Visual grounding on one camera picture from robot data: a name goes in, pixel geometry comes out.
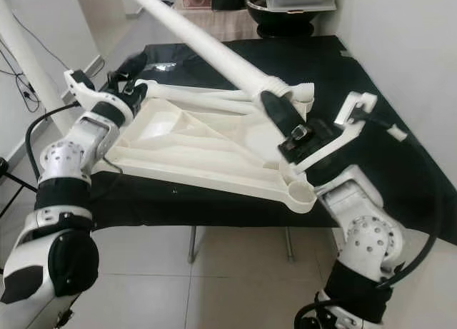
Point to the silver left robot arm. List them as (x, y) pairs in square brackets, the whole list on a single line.
[(64, 158)]

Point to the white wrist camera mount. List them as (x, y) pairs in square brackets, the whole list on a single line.
[(89, 93), (357, 108)]

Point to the clear tape strip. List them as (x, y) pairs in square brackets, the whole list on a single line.
[(346, 54)]

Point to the beige cloth covered bench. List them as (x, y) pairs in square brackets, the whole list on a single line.
[(221, 29)]

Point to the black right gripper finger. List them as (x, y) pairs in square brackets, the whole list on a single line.
[(285, 120)]

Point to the black table cloth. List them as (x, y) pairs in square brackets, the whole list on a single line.
[(371, 65)]

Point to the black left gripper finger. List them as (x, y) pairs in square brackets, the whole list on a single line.
[(130, 72)]

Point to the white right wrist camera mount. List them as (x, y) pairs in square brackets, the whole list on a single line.
[(357, 108)]

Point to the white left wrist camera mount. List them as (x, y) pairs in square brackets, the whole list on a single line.
[(89, 93)]

